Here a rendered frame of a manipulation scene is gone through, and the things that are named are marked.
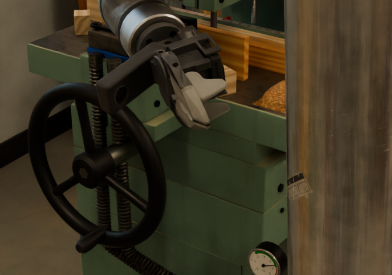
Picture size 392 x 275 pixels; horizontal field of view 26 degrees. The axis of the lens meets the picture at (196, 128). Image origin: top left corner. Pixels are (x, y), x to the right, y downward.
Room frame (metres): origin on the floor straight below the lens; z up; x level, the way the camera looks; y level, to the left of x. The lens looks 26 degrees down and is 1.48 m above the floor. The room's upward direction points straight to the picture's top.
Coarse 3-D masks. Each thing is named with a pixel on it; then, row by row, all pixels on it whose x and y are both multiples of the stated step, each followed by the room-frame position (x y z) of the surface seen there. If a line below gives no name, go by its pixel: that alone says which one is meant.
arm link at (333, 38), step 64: (320, 0) 0.68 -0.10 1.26; (384, 0) 0.68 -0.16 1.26; (320, 64) 0.68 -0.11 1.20; (384, 64) 0.68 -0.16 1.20; (320, 128) 0.67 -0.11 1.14; (384, 128) 0.67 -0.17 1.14; (320, 192) 0.67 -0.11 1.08; (384, 192) 0.67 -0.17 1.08; (320, 256) 0.66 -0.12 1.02; (384, 256) 0.66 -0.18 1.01
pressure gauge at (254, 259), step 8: (256, 248) 1.16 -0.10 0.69; (264, 248) 1.15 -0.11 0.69; (272, 248) 1.15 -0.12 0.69; (280, 248) 1.16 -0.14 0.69; (248, 256) 1.16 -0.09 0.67; (256, 256) 1.16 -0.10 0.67; (264, 256) 1.15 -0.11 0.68; (272, 256) 1.14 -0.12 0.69; (280, 256) 1.15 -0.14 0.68; (248, 264) 1.16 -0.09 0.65; (256, 264) 1.16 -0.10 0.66; (264, 264) 1.15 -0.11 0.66; (272, 264) 1.14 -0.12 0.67; (280, 264) 1.14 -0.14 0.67; (256, 272) 1.16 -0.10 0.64; (264, 272) 1.15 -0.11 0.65; (272, 272) 1.14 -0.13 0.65; (280, 272) 1.13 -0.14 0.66
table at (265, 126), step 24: (48, 48) 1.51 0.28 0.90; (72, 48) 1.51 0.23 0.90; (48, 72) 1.51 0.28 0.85; (72, 72) 1.47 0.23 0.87; (264, 72) 1.39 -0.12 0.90; (240, 96) 1.29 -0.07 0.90; (168, 120) 1.27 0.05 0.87; (216, 120) 1.28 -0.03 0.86; (240, 120) 1.25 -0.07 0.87; (264, 120) 1.23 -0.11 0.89; (264, 144) 1.23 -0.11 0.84
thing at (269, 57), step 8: (248, 48) 1.43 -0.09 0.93; (256, 48) 1.42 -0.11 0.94; (264, 48) 1.41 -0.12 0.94; (272, 48) 1.41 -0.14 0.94; (280, 48) 1.41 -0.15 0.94; (248, 56) 1.43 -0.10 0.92; (256, 56) 1.42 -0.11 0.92; (264, 56) 1.41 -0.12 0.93; (272, 56) 1.40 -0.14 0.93; (280, 56) 1.39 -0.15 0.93; (248, 64) 1.43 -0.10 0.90; (256, 64) 1.42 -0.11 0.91; (264, 64) 1.41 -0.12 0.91; (272, 64) 1.40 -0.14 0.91; (280, 64) 1.39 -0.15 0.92; (280, 72) 1.39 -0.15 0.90
